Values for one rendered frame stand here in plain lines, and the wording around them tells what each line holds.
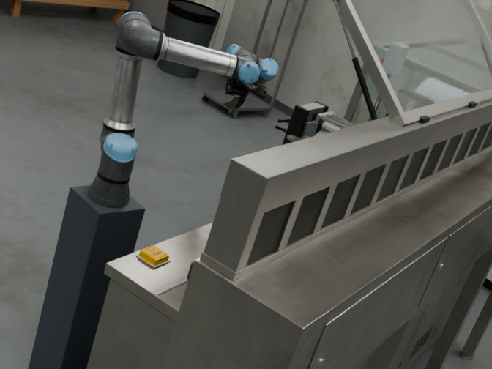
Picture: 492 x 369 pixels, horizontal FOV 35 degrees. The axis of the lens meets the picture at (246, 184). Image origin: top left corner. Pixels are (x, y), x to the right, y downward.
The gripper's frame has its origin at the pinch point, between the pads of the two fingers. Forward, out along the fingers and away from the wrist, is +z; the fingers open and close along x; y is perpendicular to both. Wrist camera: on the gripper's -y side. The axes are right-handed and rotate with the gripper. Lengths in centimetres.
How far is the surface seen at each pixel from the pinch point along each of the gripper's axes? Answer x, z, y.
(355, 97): -8, -13, -51
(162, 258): 74, -33, 36
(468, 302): 71, -15, -112
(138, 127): -76, 293, -62
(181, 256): 72, -28, 27
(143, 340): 100, -36, 41
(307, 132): 25, -46, -8
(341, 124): 28, -66, -8
